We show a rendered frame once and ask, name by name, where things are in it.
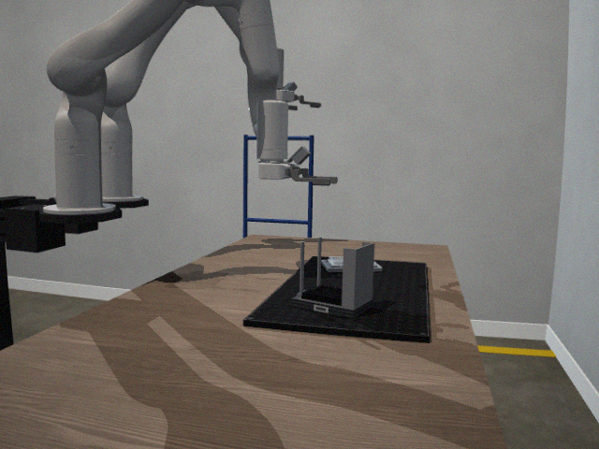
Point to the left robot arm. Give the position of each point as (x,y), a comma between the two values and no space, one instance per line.
(124,78)

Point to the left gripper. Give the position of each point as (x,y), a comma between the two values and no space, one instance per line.
(290,96)

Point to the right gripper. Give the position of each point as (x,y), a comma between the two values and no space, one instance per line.
(279,171)

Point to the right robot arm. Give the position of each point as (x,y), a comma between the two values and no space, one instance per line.
(75,68)

